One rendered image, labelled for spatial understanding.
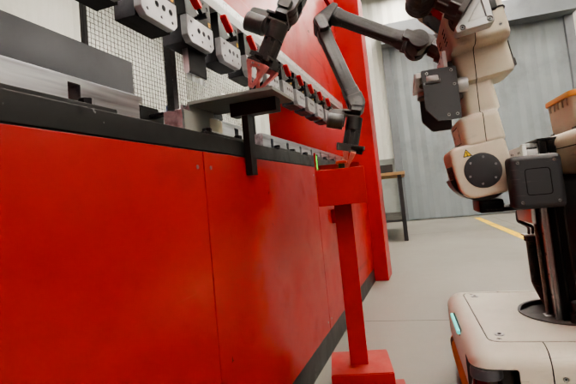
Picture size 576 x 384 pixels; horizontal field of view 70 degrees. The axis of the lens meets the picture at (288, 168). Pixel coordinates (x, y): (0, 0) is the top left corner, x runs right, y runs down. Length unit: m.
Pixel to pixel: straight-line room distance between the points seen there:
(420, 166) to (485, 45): 7.44
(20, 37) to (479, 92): 1.43
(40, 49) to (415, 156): 7.86
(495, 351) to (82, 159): 1.04
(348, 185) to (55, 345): 0.97
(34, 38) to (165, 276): 1.01
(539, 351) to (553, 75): 8.42
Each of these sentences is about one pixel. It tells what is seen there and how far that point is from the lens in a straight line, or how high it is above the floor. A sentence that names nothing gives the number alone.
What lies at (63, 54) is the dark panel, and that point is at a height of 1.27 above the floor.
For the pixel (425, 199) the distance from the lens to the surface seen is 8.82.
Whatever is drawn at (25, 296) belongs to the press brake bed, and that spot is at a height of 0.61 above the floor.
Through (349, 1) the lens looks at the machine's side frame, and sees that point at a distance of 3.62.
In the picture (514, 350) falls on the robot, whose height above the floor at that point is 0.27.
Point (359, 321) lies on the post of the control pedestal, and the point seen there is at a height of 0.26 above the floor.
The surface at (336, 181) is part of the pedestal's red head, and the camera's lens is 1.37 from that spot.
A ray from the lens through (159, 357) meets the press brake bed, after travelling 0.86.
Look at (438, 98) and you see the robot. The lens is 1.34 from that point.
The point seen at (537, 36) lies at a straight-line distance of 9.59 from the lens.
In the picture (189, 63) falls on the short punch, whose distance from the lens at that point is 1.31.
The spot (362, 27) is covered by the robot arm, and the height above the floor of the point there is 1.33.
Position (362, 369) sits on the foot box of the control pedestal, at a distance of 1.52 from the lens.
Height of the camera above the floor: 0.70
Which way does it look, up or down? 4 degrees up
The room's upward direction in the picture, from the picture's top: 6 degrees counter-clockwise
